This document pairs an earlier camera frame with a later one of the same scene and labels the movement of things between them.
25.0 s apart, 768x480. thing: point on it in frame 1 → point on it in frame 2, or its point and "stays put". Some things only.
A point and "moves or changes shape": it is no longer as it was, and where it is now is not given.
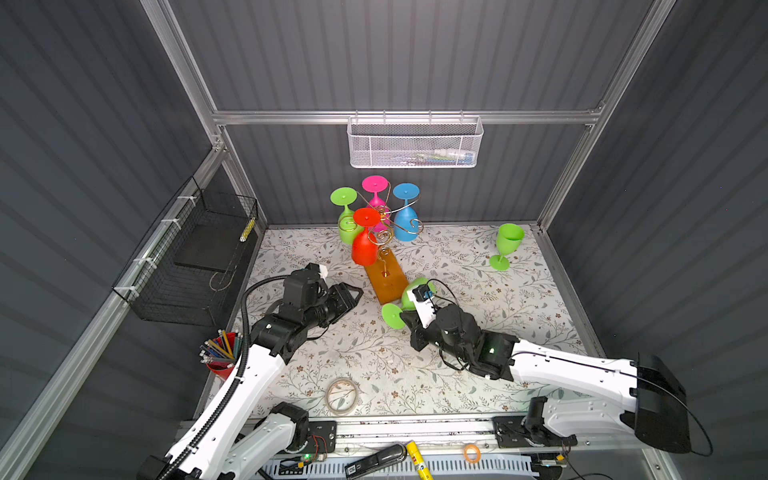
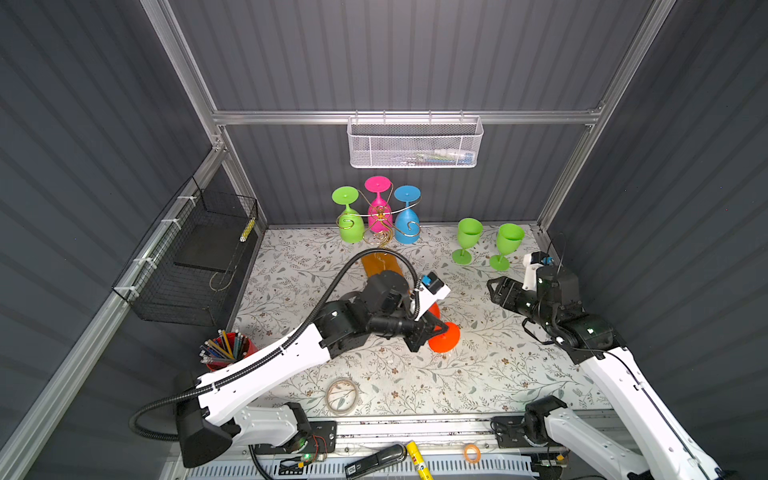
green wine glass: [508, 239] stays put
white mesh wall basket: [414, 142] stays put
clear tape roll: [341, 395] stays put
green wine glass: [391, 313] moves or changes shape
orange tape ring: [478, 453] stays put
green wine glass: [347, 230] stays put
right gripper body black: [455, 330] → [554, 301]
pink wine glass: [377, 184] stays put
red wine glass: [365, 246] moves or changes shape
